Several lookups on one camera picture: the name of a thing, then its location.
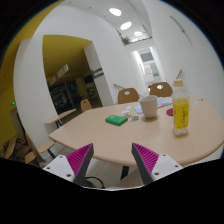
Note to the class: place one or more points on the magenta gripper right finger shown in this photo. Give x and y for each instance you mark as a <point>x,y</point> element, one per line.
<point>153,166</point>

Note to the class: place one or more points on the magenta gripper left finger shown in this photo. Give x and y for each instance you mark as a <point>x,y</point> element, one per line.
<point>72,167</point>

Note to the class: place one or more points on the small side table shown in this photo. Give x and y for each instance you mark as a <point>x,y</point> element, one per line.
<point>57,118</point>

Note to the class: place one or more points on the light wooden round table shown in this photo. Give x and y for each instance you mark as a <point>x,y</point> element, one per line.
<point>114,143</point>

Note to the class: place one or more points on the red round coaster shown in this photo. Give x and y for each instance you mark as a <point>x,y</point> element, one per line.
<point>169,112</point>

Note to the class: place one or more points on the small wooden chair background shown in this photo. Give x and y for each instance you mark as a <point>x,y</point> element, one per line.
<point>85,105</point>

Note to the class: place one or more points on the small white card object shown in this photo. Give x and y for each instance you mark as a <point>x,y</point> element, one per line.
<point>126,111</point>

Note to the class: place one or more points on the white ceramic mug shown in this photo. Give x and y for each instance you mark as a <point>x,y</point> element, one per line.
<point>149,106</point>

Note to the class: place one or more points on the wooden chairs at left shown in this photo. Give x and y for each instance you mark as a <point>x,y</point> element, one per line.
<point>25,150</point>

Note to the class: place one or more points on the wooden chair near left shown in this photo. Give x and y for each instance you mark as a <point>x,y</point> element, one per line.
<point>128,95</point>

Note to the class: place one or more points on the yellow labelled plastic bottle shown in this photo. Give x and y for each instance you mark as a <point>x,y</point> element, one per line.
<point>180,99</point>

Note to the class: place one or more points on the hanging white red sign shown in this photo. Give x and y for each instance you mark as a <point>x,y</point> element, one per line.
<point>59,74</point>

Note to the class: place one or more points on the potted green plant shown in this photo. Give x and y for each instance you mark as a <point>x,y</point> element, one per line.
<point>125,40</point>

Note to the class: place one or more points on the oval ceiling light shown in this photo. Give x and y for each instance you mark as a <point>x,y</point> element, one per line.
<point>126,25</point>
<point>115,12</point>

